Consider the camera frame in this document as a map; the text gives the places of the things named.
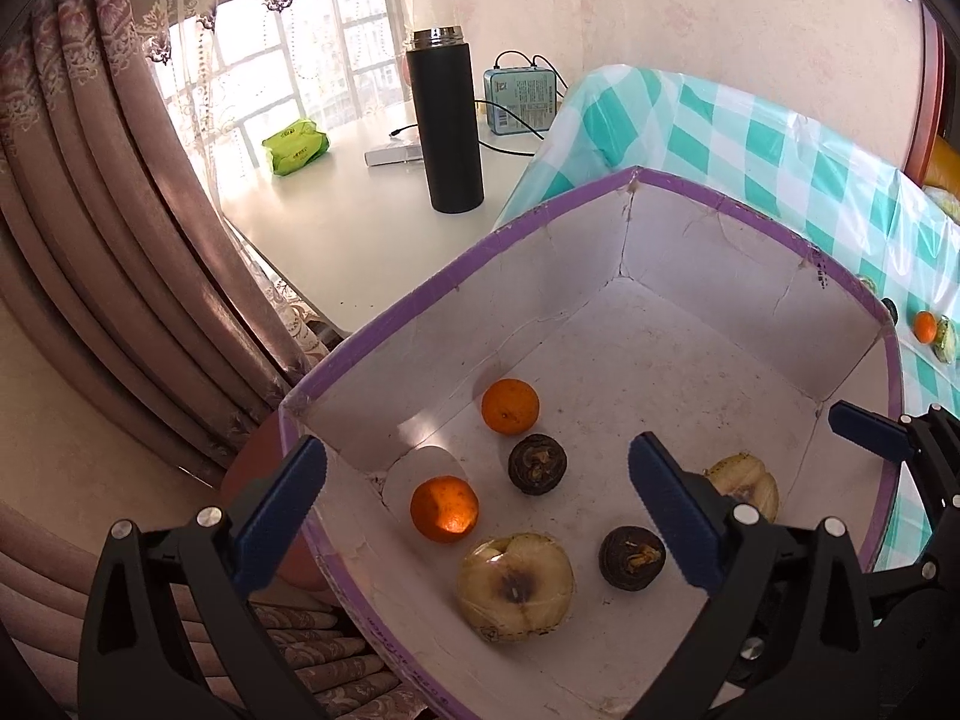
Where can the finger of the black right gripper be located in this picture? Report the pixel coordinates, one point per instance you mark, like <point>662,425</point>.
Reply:
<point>928,446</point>

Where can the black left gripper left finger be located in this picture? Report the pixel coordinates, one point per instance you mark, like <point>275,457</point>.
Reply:
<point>136,660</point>

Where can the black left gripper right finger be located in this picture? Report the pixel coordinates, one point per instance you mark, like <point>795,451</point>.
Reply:
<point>786,631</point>

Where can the green apple half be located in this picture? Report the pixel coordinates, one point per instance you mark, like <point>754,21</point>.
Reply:
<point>945,343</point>

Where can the orange tangerine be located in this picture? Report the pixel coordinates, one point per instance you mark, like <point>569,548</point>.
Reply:
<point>510,407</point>
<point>925,327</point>

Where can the dark mangosteen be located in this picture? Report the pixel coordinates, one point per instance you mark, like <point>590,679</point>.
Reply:
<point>537,464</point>
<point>631,558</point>

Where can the teal white checkered tablecloth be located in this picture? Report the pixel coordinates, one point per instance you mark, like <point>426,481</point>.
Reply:
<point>849,204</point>

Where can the yellow leather chair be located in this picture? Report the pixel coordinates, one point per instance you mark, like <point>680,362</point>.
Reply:
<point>943,169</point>

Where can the brown apple half in box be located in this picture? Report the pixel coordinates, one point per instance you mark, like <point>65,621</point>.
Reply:
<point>514,588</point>

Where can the tangerine in box corner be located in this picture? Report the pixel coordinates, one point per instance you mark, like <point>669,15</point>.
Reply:
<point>444,509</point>

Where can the purple white cardboard box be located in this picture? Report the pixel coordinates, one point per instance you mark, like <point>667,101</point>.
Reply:
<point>640,303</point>

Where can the brown drape curtain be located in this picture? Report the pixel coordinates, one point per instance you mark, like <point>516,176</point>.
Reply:
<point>115,260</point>

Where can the teal small radio box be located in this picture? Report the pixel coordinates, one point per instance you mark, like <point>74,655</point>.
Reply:
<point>520,99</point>

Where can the white power bank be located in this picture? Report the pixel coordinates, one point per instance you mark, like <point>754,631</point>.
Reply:
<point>397,152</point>

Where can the black thermos bottle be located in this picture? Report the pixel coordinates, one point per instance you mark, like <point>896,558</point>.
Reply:
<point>440,73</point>

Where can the red brown door frame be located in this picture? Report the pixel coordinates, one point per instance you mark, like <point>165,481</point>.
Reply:
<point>931,90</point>

